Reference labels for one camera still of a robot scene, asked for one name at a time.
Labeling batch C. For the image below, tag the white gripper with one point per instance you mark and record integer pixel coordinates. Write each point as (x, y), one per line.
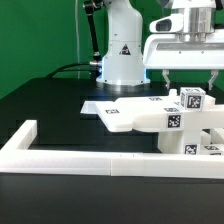
(166, 52)

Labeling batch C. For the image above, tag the small tagged white cube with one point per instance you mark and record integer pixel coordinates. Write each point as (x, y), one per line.
(192, 98)

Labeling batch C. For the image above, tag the white chair back part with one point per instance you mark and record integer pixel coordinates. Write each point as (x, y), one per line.
(158, 114)

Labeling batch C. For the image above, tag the white chair seat part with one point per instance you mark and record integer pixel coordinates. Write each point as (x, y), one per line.
(179, 142)

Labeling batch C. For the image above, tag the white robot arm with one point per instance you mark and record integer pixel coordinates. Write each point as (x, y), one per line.
(187, 39)

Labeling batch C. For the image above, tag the white sheet with tags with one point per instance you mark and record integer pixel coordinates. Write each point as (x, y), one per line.
(89, 107)

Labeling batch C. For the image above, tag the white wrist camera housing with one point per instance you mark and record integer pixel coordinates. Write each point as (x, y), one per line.
(170, 24)

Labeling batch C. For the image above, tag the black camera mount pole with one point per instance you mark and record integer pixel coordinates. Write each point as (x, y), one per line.
(89, 8)

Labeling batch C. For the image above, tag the white U-shaped border frame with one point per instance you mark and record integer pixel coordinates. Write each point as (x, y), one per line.
(17, 157)

